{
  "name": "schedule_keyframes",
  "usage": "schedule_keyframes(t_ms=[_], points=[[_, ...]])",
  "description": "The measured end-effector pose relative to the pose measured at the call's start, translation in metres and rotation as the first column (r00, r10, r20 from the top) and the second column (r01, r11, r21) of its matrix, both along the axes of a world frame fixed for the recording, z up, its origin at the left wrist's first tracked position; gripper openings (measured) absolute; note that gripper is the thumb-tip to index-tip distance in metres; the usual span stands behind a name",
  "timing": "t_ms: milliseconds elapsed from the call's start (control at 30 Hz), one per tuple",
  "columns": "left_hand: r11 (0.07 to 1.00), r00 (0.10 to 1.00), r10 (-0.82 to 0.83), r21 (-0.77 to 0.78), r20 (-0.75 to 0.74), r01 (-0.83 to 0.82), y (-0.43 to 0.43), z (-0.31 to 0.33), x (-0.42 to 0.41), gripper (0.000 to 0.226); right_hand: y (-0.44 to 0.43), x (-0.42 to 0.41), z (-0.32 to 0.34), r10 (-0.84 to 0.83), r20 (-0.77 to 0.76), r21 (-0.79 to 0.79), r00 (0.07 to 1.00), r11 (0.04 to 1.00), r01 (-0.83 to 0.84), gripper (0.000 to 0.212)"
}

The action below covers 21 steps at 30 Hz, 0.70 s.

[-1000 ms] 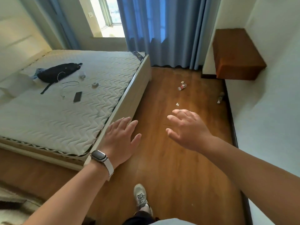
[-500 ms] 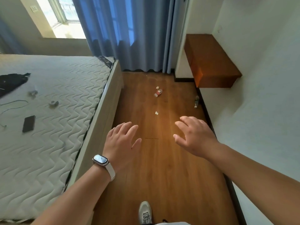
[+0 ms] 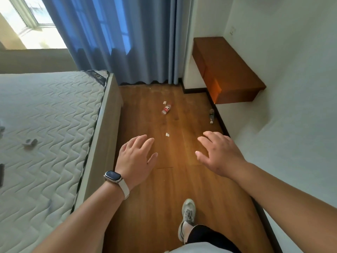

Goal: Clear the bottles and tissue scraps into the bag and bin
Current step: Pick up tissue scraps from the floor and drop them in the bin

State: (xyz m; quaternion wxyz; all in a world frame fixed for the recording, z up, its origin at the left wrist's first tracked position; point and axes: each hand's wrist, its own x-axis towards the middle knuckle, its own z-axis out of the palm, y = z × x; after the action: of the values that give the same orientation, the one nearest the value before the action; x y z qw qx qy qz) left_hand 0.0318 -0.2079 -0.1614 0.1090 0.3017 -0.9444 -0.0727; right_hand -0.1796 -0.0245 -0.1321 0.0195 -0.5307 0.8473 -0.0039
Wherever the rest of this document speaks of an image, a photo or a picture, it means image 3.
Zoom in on person's right hand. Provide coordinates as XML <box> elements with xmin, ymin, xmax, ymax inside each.
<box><xmin>195</xmin><ymin>131</ymin><xmax>248</xmax><ymax>180</ymax></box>

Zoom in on person's left hand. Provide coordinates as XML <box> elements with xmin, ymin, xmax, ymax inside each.
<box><xmin>115</xmin><ymin>134</ymin><xmax>158</xmax><ymax>191</ymax></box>

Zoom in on person's right forearm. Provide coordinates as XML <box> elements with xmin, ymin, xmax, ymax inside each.
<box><xmin>232</xmin><ymin>161</ymin><xmax>337</xmax><ymax>253</ymax></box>

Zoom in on person's left forearm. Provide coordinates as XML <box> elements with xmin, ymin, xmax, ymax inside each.
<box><xmin>33</xmin><ymin>181</ymin><xmax>125</xmax><ymax>253</ymax></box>

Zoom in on dark baseboard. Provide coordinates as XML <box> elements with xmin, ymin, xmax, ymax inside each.
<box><xmin>179</xmin><ymin>78</ymin><xmax>283</xmax><ymax>253</ymax></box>

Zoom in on grey sneaker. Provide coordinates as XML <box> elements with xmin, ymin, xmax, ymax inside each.
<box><xmin>178</xmin><ymin>199</ymin><xmax>196</xmax><ymax>244</ymax></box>

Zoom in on person's leg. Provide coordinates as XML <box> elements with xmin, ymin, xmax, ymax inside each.
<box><xmin>182</xmin><ymin>221</ymin><xmax>196</xmax><ymax>244</ymax></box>

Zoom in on black shorts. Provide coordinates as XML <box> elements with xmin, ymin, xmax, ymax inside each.
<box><xmin>186</xmin><ymin>225</ymin><xmax>242</xmax><ymax>253</ymax></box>

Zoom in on white shirt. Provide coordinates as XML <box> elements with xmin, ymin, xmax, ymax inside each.
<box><xmin>164</xmin><ymin>242</ymin><xmax>234</xmax><ymax>253</ymax></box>

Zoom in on white quilted mattress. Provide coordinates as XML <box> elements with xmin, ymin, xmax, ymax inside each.
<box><xmin>0</xmin><ymin>70</ymin><xmax>110</xmax><ymax>253</ymax></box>

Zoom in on blue curtain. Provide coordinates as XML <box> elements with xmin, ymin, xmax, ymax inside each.
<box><xmin>41</xmin><ymin>0</ymin><xmax>192</xmax><ymax>86</ymax></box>

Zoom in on window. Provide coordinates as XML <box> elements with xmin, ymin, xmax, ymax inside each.
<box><xmin>0</xmin><ymin>0</ymin><xmax>67</xmax><ymax>50</ymax></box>

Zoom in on beige wooden bed frame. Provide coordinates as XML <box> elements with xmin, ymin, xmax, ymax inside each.
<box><xmin>71</xmin><ymin>73</ymin><xmax>124</xmax><ymax>214</ymax></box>

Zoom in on smartwatch with white strap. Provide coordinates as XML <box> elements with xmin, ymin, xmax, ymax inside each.
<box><xmin>103</xmin><ymin>170</ymin><xmax>130</xmax><ymax>200</ymax></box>

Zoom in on wall-mounted brown wooden desk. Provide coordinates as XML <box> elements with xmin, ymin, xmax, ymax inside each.
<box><xmin>192</xmin><ymin>37</ymin><xmax>266</xmax><ymax>105</ymax></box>

